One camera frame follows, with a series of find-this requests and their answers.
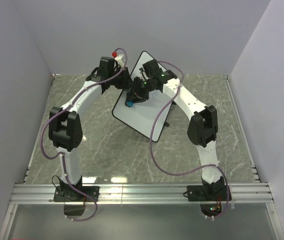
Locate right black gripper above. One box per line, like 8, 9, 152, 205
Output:
125, 77, 154, 105

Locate blue whiteboard eraser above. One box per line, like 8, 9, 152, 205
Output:
126, 101, 133, 107

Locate white whiteboard black frame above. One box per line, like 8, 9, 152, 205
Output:
112, 51, 171, 142

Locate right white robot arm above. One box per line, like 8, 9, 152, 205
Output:
125, 59, 226, 200

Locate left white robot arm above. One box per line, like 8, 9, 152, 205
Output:
48, 52, 131, 201

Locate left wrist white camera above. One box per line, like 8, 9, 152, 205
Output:
112, 51, 127, 68

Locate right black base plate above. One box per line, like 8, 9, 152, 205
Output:
183, 185, 232, 202

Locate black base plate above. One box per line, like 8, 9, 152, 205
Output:
53, 185, 100, 202
183, 185, 232, 202

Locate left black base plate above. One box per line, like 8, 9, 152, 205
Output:
53, 185, 100, 202

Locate aluminium front rail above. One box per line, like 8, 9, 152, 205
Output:
9, 182, 274, 205

